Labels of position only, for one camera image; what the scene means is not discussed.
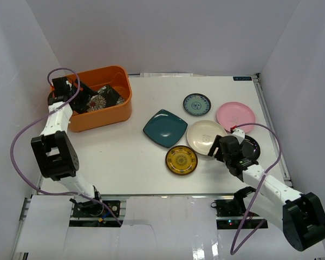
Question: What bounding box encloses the cream round plate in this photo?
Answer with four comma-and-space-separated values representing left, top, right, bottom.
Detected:
186, 120, 227, 160

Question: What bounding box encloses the black floral square plate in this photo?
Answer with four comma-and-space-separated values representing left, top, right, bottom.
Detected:
70, 84, 125, 114

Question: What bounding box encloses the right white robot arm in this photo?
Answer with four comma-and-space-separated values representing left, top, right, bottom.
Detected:
208, 135, 325, 251

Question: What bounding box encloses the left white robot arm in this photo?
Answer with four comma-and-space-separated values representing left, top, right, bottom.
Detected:
31, 77, 104, 216

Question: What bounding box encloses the orange plastic bin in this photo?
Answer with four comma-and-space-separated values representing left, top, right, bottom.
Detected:
47, 64, 133, 133

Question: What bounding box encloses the black round plate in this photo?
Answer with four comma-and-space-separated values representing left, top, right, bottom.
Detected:
241, 135, 261, 160

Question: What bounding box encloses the yellow patterned round plate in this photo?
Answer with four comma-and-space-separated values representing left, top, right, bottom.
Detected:
165, 145, 198, 176

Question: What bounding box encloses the pink round plate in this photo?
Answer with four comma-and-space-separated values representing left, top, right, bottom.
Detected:
216, 102, 256, 132

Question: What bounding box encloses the blue patterned small plate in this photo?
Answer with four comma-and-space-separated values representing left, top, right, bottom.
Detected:
183, 93, 211, 116

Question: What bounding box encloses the teal square plate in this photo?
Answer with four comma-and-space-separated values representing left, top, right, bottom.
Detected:
143, 109, 188, 148

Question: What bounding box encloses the blue table label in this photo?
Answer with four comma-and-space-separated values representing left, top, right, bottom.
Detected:
233, 76, 252, 81

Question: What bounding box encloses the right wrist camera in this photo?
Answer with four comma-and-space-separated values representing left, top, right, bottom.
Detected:
230, 126, 245, 143

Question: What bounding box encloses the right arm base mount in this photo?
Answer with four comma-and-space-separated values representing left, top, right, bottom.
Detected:
211, 187, 256, 230

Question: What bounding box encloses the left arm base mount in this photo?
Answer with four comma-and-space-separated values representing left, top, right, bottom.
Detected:
69, 200, 125, 228

